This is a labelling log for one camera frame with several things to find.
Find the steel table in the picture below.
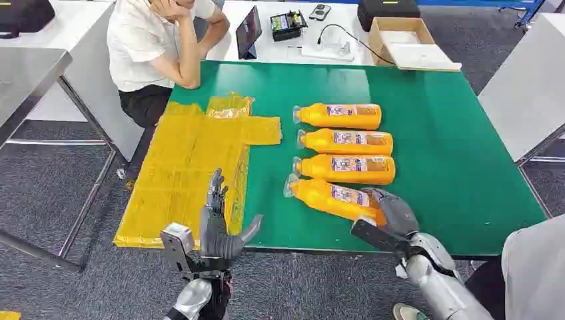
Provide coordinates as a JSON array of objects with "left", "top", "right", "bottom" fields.
[{"left": 0, "top": 47, "right": 118, "bottom": 273}]

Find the white power strip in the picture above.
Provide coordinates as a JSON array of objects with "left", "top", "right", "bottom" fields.
[{"left": 300, "top": 41, "right": 355, "bottom": 62}]

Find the black bag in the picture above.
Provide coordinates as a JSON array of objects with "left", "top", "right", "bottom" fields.
[{"left": 0, "top": 0, "right": 56, "bottom": 39}]

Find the orange drink bottle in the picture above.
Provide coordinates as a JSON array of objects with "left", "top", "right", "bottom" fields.
[
  {"left": 296, "top": 128, "right": 394, "bottom": 156},
  {"left": 292, "top": 153, "right": 397, "bottom": 187},
  {"left": 292, "top": 103, "right": 382, "bottom": 131},
  {"left": 283, "top": 173, "right": 387, "bottom": 227}
]

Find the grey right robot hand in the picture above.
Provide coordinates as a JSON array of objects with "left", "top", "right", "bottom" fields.
[{"left": 359, "top": 187, "right": 420, "bottom": 241}]

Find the white table with devices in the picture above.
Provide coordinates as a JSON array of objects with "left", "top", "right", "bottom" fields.
[{"left": 206, "top": 0, "right": 376, "bottom": 67}]

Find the black label printer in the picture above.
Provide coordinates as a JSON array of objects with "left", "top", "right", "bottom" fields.
[{"left": 270, "top": 10, "right": 308, "bottom": 43}]

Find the person in grey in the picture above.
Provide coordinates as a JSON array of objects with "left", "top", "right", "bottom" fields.
[{"left": 392, "top": 215, "right": 565, "bottom": 320}]

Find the black case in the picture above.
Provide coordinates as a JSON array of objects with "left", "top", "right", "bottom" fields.
[{"left": 356, "top": 0, "right": 422, "bottom": 33}]

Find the black cable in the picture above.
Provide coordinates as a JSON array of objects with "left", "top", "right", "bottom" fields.
[{"left": 316, "top": 23, "right": 396, "bottom": 66}]

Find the seated person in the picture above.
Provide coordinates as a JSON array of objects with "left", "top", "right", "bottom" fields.
[{"left": 107, "top": 0, "right": 231, "bottom": 191}]

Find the white board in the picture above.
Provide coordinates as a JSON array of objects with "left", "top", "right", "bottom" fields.
[{"left": 384, "top": 43, "right": 462, "bottom": 73}]

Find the clear plastic holder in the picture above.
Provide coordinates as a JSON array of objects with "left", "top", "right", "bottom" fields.
[{"left": 322, "top": 26, "right": 354, "bottom": 56}]

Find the black tablet on stand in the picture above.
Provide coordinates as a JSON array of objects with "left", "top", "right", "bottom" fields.
[{"left": 235, "top": 5, "right": 263, "bottom": 61}]

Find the cardboard box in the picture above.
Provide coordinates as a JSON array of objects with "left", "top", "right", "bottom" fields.
[{"left": 368, "top": 17, "right": 436, "bottom": 67}]

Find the white table with bag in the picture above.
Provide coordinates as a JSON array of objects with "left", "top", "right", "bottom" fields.
[{"left": 0, "top": 0, "right": 145, "bottom": 162}]

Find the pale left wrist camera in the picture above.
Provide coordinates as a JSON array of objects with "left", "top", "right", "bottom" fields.
[{"left": 159, "top": 223, "right": 197, "bottom": 273}]

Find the yellow sheet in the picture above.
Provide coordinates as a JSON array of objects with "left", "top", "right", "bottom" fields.
[{"left": 113, "top": 93, "right": 283, "bottom": 249}]

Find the bare white table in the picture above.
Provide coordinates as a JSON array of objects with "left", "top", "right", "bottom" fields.
[{"left": 478, "top": 12, "right": 565, "bottom": 167}]

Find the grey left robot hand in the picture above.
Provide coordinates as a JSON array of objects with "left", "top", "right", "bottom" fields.
[{"left": 199, "top": 169, "right": 264, "bottom": 259}]

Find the green mat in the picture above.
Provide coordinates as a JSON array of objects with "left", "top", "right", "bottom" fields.
[{"left": 169, "top": 60, "right": 548, "bottom": 259}]

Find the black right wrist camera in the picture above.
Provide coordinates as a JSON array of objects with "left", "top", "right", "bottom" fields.
[{"left": 350, "top": 215, "right": 409, "bottom": 257}]

